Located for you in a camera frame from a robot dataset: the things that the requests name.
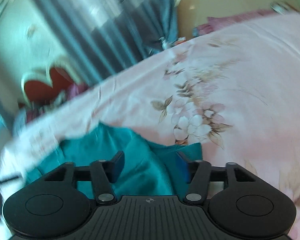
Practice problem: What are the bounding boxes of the pink floral bed sheet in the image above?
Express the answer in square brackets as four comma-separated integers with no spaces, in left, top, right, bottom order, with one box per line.
[0,13,300,239]

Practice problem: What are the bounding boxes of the red heart-shaped headboard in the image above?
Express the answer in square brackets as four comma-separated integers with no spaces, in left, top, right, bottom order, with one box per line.
[18,56,82,108]

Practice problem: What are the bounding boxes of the teal long-sleeve sweater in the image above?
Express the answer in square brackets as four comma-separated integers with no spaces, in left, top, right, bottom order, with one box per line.
[25,123,202,197]

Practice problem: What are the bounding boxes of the purple pillow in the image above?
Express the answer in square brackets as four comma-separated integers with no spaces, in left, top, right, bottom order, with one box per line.
[192,9,276,37]

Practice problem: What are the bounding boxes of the purple clothes pile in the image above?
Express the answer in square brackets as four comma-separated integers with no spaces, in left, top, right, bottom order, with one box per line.
[22,83,89,124]

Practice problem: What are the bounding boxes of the blue-grey window curtain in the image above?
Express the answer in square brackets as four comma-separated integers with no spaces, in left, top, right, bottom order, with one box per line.
[34,0,178,85]

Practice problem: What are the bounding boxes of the bedside clutter items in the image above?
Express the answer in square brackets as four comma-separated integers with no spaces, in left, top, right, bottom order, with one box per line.
[159,37,187,50]

